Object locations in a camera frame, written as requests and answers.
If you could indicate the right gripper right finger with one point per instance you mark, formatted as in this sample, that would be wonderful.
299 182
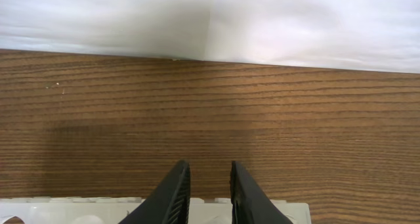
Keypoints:
246 201

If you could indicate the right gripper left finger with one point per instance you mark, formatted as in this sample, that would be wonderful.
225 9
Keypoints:
170 201

